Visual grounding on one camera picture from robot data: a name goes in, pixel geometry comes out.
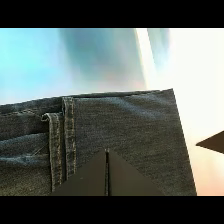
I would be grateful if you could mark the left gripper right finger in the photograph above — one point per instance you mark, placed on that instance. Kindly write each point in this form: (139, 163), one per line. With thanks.
(128, 178)

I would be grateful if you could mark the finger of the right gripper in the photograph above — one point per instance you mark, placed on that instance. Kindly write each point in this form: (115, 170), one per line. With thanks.
(213, 142)

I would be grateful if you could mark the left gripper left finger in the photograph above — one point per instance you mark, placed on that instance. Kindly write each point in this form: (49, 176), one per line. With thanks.
(88, 178)

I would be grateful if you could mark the blue jeans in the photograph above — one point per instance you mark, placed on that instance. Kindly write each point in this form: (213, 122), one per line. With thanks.
(133, 123)

